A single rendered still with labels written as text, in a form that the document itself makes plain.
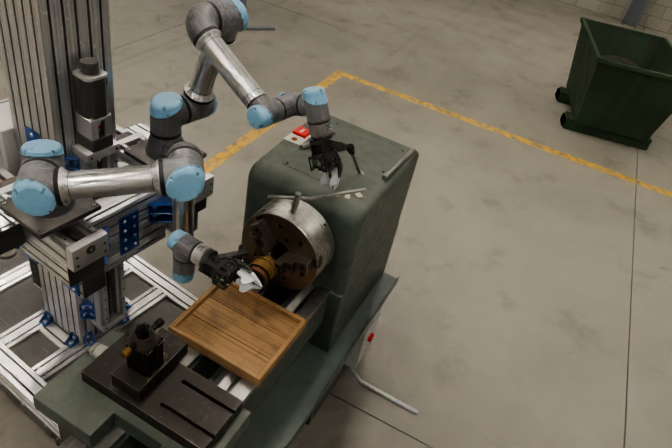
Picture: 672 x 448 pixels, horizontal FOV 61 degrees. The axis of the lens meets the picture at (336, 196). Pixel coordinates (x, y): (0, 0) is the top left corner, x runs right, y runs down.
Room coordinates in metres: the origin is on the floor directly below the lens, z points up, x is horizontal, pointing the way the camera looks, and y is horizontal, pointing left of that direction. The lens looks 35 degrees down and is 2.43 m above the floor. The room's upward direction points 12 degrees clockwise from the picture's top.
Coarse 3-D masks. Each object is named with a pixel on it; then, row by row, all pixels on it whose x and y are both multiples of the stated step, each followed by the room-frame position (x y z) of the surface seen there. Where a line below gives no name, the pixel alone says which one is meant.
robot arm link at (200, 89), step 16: (224, 0) 1.87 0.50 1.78; (224, 16) 1.81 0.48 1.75; (240, 16) 1.87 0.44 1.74; (224, 32) 1.82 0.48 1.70; (208, 64) 1.87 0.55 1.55; (192, 80) 1.91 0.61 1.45; (208, 80) 1.89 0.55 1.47; (192, 96) 1.89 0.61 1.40; (208, 96) 1.92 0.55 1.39; (192, 112) 1.88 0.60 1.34; (208, 112) 1.94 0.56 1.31
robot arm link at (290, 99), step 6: (282, 96) 1.66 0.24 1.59; (288, 96) 1.67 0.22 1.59; (294, 96) 1.67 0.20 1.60; (288, 102) 1.64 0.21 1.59; (294, 102) 1.65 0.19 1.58; (288, 108) 1.62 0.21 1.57; (294, 108) 1.64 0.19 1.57; (288, 114) 1.62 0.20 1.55; (294, 114) 1.65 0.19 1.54; (300, 114) 1.64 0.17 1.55
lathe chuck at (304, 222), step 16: (272, 208) 1.55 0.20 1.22; (288, 208) 1.55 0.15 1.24; (272, 224) 1.51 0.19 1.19; (288, 224) 1.49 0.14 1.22; (304, 224) 1.50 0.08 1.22; (288, 240) 1.48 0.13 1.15; (304, 240) 1.46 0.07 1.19; (320, 240) 1.50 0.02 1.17; (256, 256) 1.53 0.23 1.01; (320, 256) 1.47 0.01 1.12; (288, 272) 1.48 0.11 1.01; (320, 272) 1.48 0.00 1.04; (288, 288) 1.47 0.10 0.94
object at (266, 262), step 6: (258, 258) 1.41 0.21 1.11; (264, 258) 1.40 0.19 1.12; (270, 258) 1.42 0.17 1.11; (252, 264) 1.38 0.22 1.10; (258, 264) 1.38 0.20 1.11; (264, 264) 1.38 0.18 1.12; (270, 264) 1.39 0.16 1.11; (258, 270) 1.36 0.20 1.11; (264, 270) 1.37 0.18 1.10; (270, 270) 1.38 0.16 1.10; (276, 270) 1.40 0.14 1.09; (258, 276) 1.35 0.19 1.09; (264, 276) 1.35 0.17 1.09; (270, 276) 1.37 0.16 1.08; (264, 282) 1.34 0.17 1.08
